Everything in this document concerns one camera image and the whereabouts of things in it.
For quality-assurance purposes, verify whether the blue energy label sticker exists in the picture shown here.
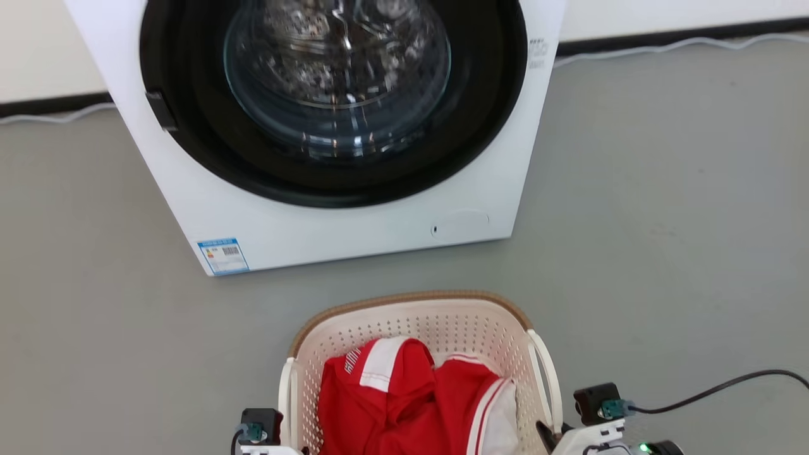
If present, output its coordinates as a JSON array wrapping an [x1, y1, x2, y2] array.
[[197, 238, 251, 277]]

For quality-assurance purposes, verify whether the white front-load washing machine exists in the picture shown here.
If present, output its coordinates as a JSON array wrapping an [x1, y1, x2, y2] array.
[[63, 0, 567, 277]]

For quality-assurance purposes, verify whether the black right camera cable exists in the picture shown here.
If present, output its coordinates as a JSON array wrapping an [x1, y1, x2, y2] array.
[[630, 369, 809, 415]]

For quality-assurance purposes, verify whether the red and white jersey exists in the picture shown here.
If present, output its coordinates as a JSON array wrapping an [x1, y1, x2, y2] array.
[[317, 336, 520, 455]]

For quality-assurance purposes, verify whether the grey cable along wall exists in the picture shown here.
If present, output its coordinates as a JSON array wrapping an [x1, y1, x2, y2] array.
[[0, 101, 118, 126], [554, 32, 809, 70]]

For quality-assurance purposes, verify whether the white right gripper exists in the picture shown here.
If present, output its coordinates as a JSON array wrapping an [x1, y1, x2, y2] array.
[[535, 420, 628, 455]]

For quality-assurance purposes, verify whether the beige perforated laundry basket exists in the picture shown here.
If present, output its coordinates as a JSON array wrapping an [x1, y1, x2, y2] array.
[[277, 290, 564, 455]]

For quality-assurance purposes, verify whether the black round washer door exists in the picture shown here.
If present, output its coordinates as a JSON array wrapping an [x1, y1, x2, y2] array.
[[139, 0, 528, 209]]

